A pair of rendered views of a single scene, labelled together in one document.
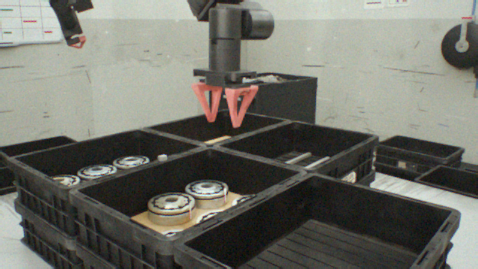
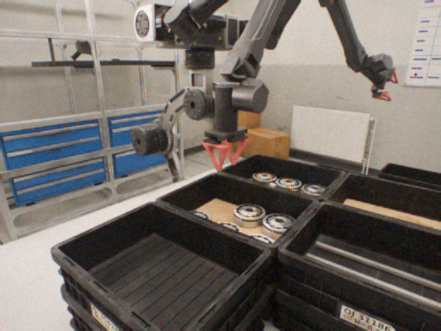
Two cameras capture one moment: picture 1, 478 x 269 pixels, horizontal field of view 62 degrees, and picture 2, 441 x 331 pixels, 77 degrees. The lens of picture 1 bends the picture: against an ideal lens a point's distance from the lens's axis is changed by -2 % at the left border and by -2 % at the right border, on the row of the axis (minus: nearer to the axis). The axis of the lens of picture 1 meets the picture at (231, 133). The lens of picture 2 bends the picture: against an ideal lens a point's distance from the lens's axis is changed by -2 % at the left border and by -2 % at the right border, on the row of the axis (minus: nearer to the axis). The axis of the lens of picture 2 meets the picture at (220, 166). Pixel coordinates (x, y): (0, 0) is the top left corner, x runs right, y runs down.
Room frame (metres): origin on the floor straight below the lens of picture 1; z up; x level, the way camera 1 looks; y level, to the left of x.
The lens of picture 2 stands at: (0.67, -0.68, 1.31)
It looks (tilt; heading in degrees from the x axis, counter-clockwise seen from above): 20 degrees down; 86
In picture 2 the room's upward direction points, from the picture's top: straight up
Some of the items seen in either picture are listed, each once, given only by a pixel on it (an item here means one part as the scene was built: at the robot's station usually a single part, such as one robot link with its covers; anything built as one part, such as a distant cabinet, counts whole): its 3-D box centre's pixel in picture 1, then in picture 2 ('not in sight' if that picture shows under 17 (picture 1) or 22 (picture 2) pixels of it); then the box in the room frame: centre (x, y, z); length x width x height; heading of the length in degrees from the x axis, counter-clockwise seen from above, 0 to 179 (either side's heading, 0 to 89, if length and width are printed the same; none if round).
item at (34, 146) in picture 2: not in sight; (59, 159); (-0.46, 1.53, 0.60); 0.72 x 0.03 x 0.56; 43
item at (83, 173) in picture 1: (97, 171); (288, 183); (1.02, 0.36, 0.86); 0.10 x 0.10 x 0.01
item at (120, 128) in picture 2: not in sight; (145, 141); (0.12, 2.07, 0.60); 0.72 x 0.03 x 0.56; 43
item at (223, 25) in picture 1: (227, 24); (228, 96); (0.74, 0.01, 1.23); 0.07 x 0.06 x 0.07; 132
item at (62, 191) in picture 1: (111, 156); (281, 174); (0.97, 0.30, 0.92); 0.40 x 0.30 x 0.02; 139
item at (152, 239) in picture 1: (194, 186); (236, 203); (0.77, 0.07, 0.92); 0.40 x 0.30 x 0.02; 139
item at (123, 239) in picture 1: (195, 209); (236, 219); (0.77, 0.07, 0.87); 0.40 x 0.30 x 0.11; 139
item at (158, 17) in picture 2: not in sight; (169, 22); (0.57, 0.43, 1.45); 0.09 x 0.08 x 0.12; 43
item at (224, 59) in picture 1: (224, 59); (226, 121); (0.73, 0.01, 1.17); 0.10 x 0.07 x 0.07; 48
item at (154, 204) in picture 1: (171, 202); (249, 211); (0.82, 0.13, 0.86); 0.10 x 0.10 x 0.01
